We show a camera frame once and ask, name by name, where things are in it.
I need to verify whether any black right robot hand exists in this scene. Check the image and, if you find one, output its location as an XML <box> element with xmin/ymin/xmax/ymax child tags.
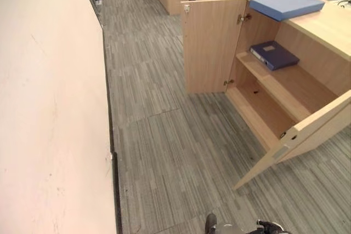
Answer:
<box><xmin>256</xmin><ymin>219</ymin><xmax>286</xmax><ymax>234</ymax></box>

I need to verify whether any black wall baseboard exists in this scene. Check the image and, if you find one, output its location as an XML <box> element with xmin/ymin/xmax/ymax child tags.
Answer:
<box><xmin>99</xmin><ymin>0</ymin><xmax>123</xmax><ymax>234</ymax></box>

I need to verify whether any dark blue ring binder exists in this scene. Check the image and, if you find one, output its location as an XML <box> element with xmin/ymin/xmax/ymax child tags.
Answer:
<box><xmin>249</xmin><ymin>41</ymin><xmax>300</xmax><ymax>71</ymax></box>

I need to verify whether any light wood office cabinet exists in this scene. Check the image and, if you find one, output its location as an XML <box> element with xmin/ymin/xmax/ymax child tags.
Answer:
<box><xmin>195</xmin><ymin>0</ymin><xmax>351</xmax><ymax>153</ymax></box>

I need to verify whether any wooden cabinet shelf board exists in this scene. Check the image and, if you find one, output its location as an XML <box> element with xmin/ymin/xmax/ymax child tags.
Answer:
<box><xmin>235</xmin><ymin>52</ymin><xmax>338</xmax><ymax>123</ymax></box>

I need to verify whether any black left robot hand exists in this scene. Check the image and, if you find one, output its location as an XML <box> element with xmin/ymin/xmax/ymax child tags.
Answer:
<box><xmin>205</xmin><ymin>213</ymin><xmax>218</xmax><ymax>234</ymax></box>

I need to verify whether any cabinet door with lock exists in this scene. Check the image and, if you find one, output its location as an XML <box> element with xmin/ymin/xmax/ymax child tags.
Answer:
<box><xmin>233</xmin><ymin>97</ymin><xmax>351</xmax><ymax>190</ymax></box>

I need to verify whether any cabinet door with white latch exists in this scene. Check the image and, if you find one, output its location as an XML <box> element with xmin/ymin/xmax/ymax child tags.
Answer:
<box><xmin>180</xmin><ymin>0</ymin><xmax>247</xmax><ymax>94</ymax></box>

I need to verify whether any light blue flat folder box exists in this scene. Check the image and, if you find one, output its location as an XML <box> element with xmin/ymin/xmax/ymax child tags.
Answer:
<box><xmin>248</xmin><ymin>0</ymin><xmax>326</xmax><ymax>22</ymax></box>

